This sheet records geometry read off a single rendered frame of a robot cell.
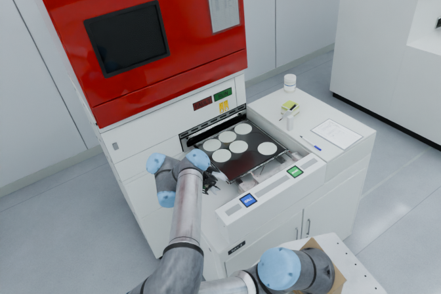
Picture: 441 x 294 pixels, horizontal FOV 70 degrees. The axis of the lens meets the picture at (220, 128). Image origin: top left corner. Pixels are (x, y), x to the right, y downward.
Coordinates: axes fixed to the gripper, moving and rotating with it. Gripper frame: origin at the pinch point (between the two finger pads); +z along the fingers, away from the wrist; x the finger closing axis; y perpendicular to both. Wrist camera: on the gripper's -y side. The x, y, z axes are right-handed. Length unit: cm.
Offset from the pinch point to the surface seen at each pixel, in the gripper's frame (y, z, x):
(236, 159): -21.6, 21.1, 5.7
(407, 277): 36, 141, -6
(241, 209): 11.0, 7.7, -3.5
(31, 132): -193, -36, -94
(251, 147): -24.3, 28.4, 13.7
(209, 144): -40.4, 15.6, 2.0
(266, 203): 13.0, 16.3, 3.2
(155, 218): -50, 19, -57
